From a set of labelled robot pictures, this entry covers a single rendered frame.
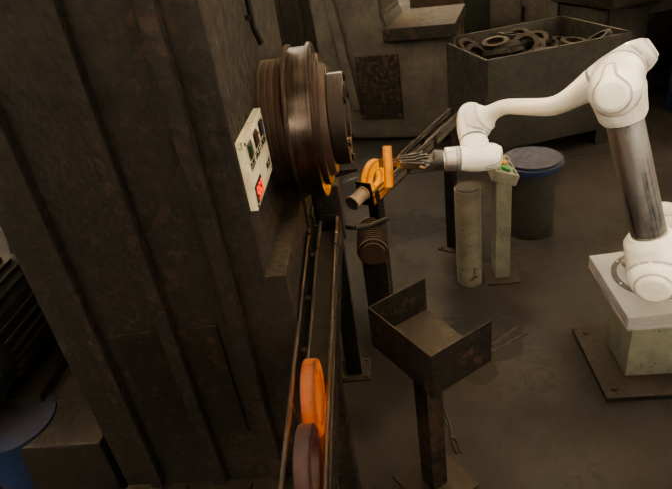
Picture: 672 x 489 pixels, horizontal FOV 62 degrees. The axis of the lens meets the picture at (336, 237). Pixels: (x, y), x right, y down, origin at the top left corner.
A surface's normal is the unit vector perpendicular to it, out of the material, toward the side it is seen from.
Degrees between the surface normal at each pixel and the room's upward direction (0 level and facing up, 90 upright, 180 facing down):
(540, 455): 0
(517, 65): 90
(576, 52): 90
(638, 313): 3
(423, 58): 90
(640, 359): 90
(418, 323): 5
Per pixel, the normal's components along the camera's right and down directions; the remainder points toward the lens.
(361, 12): -0.28, 0.51
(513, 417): -0.14, -0.85
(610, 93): -0.51, 0.42
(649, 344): -0.05, 0.51
